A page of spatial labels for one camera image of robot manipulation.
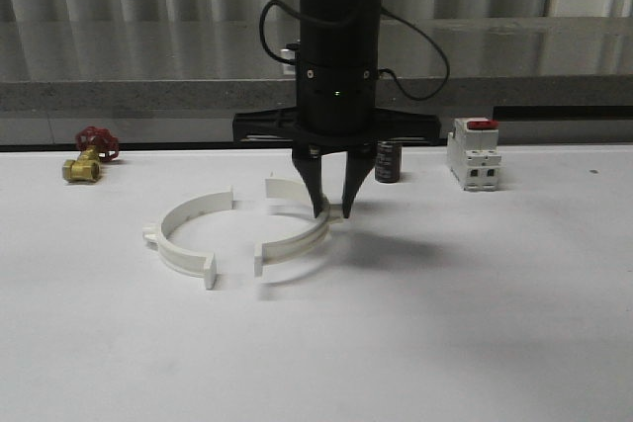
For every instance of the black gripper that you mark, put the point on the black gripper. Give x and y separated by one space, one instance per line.
335 111

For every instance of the white circuit breaker red switch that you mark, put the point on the white circuit breaker red switch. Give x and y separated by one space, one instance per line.
472 154

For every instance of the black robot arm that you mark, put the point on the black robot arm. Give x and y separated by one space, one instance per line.
336 33

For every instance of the grey stone countertop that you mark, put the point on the grey stone countertop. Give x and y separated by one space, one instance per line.
574 67

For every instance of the black cylindrical capacitor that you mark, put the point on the black cylindrical capacitor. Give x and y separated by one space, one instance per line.
388 162

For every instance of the brass valve red handwheel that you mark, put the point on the brass valve red handwheel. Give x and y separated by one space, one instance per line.
96 145

